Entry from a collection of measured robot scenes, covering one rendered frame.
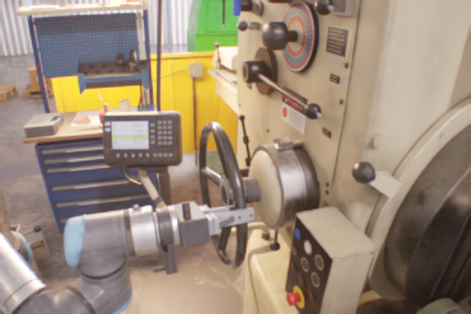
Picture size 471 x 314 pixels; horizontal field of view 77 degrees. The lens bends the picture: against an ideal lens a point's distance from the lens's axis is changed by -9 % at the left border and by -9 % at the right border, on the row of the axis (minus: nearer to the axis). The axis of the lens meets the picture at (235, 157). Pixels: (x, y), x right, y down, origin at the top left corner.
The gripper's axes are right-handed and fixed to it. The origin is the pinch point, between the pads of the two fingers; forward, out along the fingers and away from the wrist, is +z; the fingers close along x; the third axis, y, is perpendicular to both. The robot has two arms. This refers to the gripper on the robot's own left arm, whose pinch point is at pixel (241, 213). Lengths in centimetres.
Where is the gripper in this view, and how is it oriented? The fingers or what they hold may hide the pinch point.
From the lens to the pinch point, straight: 67.1
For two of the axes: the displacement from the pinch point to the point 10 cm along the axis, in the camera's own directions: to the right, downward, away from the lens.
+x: -3.1, -0.9, 9.5
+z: 9.5, -1.3, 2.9
